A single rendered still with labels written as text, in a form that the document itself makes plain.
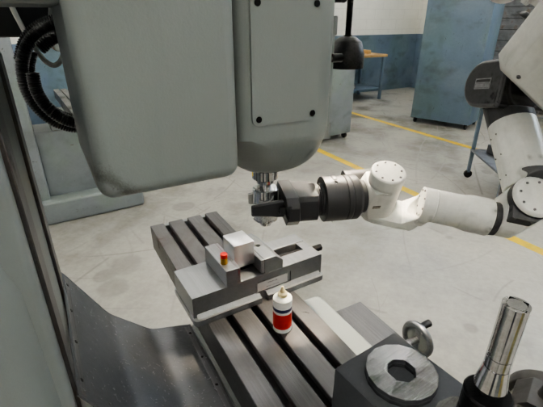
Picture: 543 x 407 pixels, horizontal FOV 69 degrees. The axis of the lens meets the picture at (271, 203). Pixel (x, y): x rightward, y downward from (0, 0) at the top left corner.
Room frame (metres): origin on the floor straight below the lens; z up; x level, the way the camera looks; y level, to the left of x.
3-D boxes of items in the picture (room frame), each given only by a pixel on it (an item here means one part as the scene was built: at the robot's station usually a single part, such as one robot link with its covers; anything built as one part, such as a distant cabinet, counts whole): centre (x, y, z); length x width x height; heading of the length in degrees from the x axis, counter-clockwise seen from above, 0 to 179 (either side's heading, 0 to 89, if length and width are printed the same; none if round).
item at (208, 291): (0.82, 0.05, 0.99); 0.35 x 0.15 x 0.11; 121
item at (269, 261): (0.83, 0.03, 1.03); 0.12 x 0.06 x 0.04; 31
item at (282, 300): (0.67, -0.02, 0.99); 0.04 x 0.04 x 0.11
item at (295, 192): (0.70, -0.08, 1.23); 0.13 x 0.12 x 0.10; 9
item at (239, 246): (0.80, 0.08, 1.05); 0.06 x 0.05 x 0.06; 31
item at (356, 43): (0.87, -0.15, 1.48); 0.07 x 0.07 x 0.06
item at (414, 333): (0.93, -0.42, 0.64); 0.16 x 0.12 x 0.12; 119
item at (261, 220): (0.68, 0.01, 1.22); 0.05 x 0.05 x 0.06
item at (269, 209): (0.65, 0.01, 1.23); 0.06 x 0.02 x 0.03; 99
